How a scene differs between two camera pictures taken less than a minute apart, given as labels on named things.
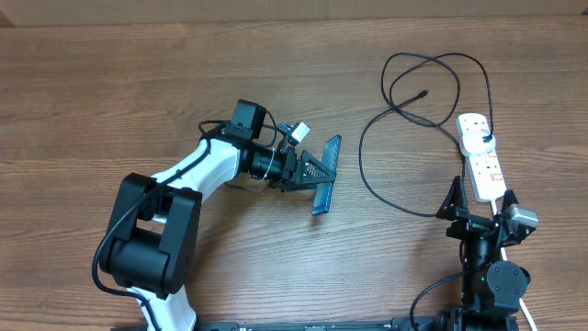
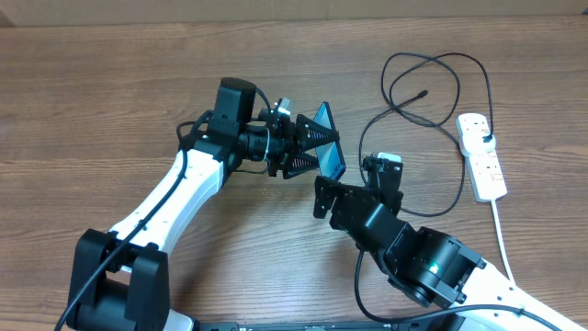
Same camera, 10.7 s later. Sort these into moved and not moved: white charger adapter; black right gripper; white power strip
Moved: black right gripper
Not moved: white power strip; white charger adapter
